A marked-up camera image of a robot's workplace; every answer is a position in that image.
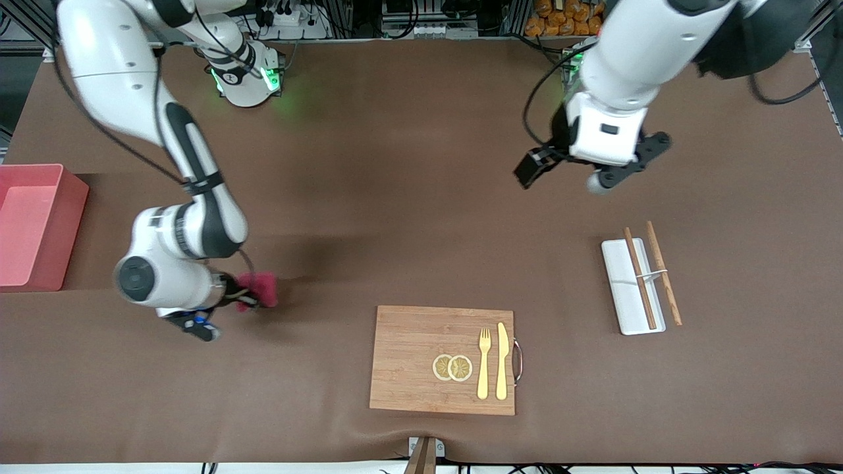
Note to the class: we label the pink microfibre cloth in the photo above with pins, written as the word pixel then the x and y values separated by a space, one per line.
pixel 263 289

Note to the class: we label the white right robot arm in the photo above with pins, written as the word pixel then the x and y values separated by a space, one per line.
pixel 99 59

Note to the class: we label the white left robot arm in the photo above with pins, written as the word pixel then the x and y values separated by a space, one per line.
pixel 642 49

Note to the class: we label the orange snack bag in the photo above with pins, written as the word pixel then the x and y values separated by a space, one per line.
pixel 563 18

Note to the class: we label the white rectangular tray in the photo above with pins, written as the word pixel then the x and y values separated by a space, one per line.
pixel 622 283

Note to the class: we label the light wooden chopstick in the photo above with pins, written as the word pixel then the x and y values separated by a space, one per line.
pixel 662 270

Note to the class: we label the thin white chopstick band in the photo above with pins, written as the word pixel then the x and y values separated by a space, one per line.
pixel 653 274

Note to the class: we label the long white power strip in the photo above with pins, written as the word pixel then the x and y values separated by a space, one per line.
pixel 428 30

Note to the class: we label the bamboo cutting board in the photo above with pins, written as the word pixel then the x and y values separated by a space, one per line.
pixel 415 342

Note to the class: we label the yellow plastic knife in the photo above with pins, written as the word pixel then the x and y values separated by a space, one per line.
pixel 502 362

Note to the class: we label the pink plastic bin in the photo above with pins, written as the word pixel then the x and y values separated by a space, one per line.
pixel 29 224

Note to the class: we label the yellow plastic fork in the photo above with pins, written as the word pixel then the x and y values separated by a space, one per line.
pixel 484 368

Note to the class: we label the lemon slice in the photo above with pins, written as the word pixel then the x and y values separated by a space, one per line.
pixel 440 367
pixel 461 368

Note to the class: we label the front camera mount bracket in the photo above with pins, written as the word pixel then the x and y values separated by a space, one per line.
pixel 423 454

